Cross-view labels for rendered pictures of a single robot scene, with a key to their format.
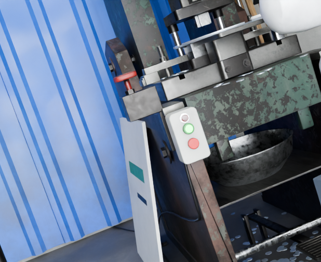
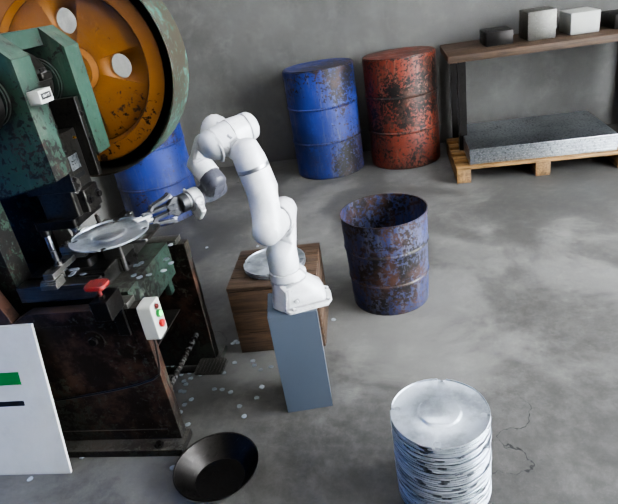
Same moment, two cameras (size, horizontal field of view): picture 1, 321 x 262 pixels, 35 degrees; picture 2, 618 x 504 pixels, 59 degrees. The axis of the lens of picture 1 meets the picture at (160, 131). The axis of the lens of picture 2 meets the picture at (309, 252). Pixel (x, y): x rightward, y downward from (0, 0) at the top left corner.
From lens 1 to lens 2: 1.46 m
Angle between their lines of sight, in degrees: 67
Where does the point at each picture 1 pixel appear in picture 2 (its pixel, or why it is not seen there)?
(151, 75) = (60, 278)
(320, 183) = (273, 319)
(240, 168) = not seen: hidden behind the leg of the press
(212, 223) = (164, 377)
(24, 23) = not seen: outside the picture
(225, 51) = (125, 249)
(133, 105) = (111, 307)
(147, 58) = (10, 262)
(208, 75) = (114, 269)
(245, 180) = not seen: hidden behind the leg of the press
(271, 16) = (271, 238)
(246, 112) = (152, 292)
